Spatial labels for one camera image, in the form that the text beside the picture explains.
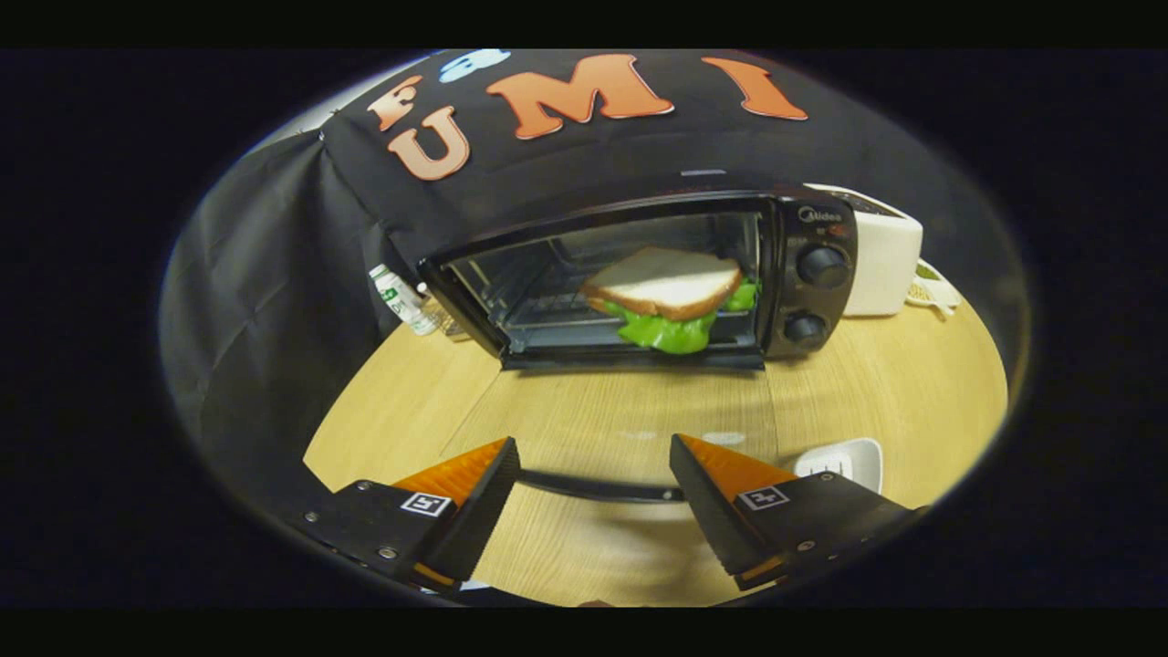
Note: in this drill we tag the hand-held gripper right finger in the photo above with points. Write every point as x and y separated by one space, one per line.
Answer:
707 506

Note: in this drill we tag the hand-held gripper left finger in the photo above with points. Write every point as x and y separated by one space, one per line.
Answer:
479 511

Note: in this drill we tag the toy sandwich with lettuce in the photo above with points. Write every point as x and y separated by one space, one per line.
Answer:
666 283

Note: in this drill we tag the black toaster oven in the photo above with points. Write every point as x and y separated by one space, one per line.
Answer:
817 306

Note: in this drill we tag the white pop-up toaster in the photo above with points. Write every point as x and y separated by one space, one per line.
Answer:
881 265

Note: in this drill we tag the white square plate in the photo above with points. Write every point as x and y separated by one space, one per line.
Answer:
853 461

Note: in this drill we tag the green label plastic bottle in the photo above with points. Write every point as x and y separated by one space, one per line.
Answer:
401 299

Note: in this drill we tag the white divided bean dish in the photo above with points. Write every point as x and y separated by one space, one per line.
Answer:
931 292

